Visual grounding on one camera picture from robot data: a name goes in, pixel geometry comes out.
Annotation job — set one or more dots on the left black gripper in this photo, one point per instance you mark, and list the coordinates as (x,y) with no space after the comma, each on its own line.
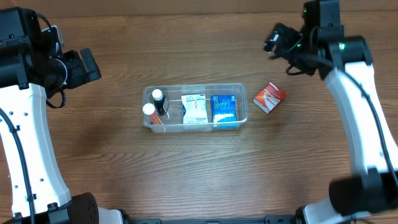
(78,69)

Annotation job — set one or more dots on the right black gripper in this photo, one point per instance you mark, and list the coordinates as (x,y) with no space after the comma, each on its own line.
(286,40)

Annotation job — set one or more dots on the red medicine box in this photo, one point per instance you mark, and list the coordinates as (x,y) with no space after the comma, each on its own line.
(270,97)

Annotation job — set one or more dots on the orange tube white cap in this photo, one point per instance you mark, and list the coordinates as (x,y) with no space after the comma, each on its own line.
(150,111)

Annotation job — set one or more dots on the black bottle white cap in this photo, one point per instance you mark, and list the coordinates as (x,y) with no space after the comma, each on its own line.
(161,103)

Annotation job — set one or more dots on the blue lozenge packet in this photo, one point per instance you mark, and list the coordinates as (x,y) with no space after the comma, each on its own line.
(223,108)

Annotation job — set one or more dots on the clear plastic container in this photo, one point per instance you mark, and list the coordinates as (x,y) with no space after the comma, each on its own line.
(172,122)

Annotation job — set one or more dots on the white bandage box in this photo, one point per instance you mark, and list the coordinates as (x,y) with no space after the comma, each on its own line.
(194,109)

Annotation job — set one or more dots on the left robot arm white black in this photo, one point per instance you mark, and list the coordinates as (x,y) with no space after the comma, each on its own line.
(33,69)

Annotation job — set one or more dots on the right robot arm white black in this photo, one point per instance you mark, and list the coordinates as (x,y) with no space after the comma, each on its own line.
(345,64)

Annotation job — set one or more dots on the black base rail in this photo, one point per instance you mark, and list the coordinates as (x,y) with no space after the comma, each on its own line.
(214,220)

